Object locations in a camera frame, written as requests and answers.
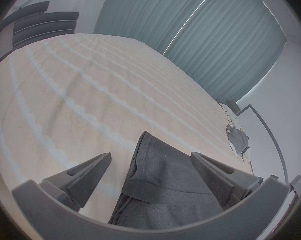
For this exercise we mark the bed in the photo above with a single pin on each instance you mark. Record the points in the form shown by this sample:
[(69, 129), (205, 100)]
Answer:
[(90, 96)]

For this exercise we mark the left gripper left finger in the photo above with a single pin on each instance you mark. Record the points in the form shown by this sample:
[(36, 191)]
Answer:
[(90, 181)]

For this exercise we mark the grey white-trimmed garment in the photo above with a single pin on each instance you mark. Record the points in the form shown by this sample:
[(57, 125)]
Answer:
[(237, 139)]

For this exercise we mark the grey bedside table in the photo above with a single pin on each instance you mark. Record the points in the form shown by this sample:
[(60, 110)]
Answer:
[(227, 104)]

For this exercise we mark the white printed pillow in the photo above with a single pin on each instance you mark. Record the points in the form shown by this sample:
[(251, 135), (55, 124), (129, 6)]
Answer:
[(231, 116)]

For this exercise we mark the black chest of drawers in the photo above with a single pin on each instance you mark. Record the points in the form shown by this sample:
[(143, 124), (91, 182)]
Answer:
[(45, 24)]

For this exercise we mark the white garment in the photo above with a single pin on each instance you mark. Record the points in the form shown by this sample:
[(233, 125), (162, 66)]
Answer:
[(246, 155)]

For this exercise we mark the blue-green curtain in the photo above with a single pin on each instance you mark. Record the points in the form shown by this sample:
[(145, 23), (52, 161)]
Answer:
[(150, 16), (227, 46)]

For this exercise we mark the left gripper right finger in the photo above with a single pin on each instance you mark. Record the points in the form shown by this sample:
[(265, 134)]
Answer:
[(222, 179)]

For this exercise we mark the black T-shirt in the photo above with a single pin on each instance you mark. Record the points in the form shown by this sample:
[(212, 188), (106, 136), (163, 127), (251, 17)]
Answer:
[(165, 184)]

